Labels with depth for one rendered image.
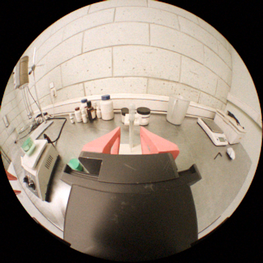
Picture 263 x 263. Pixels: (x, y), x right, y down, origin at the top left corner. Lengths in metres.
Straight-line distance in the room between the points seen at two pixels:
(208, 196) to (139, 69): 0.67
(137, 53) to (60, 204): 0.74
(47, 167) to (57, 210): 0.14
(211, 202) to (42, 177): 0.51
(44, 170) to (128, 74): 0.60
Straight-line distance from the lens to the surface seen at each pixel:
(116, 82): 0.54
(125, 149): 0.27
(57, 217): 0.31
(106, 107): 0.42
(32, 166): 0.29
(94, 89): 0.60
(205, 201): 0.31
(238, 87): 1.21
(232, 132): 0.73
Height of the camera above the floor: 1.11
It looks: 37 degrees down
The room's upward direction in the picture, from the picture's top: 1 degrees clockwise
